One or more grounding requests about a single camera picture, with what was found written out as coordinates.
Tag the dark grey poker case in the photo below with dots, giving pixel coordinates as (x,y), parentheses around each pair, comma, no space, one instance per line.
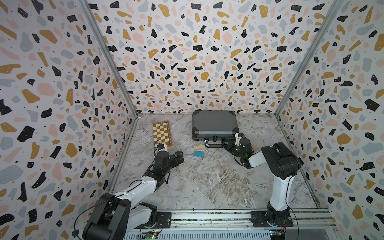
(215,128)

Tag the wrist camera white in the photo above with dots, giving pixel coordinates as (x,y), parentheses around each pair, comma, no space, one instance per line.
(162,147)
(238,137)

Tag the metal corner frame post left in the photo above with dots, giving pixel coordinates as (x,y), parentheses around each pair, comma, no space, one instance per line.
(86,10)

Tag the left circuit board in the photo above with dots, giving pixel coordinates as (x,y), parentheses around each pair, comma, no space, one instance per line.
(149,236)

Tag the teal block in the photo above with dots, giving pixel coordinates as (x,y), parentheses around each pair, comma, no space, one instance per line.
(198,154)

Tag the aluminium mounting rail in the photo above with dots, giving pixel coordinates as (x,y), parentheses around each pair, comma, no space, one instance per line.
(309,224)

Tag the circuit board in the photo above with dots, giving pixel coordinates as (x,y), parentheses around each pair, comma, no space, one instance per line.
(277,234)
(149,236)

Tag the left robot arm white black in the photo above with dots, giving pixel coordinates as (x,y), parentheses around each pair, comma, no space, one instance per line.
(116,214)

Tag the tan wooden block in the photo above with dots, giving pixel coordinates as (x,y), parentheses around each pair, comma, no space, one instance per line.
(199,147)

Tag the wooden chess board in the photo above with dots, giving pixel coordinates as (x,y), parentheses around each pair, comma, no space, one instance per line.
(162,134)

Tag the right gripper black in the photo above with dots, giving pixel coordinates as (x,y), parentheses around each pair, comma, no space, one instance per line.
(227,147)

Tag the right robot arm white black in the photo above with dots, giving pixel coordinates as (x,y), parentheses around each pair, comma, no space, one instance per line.
(283,164)

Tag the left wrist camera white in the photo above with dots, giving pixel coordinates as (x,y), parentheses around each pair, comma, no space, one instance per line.
(162,147)

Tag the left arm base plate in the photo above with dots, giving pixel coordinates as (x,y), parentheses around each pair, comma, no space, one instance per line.
(160,220)

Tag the metal corner frame post right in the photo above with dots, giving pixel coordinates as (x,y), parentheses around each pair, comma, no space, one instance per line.
(331,14)

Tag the right circuit board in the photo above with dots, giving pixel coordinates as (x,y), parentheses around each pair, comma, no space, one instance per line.
(277,234)

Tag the metal corner frame post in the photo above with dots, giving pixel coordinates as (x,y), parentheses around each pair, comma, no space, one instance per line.
(331,14)
(86,10)

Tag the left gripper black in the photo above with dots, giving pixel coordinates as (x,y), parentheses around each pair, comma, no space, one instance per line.
(180,158)

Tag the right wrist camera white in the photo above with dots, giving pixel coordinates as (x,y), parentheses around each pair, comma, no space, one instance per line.
(238,137)

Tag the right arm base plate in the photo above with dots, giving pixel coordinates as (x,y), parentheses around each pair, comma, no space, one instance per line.
(271,218)

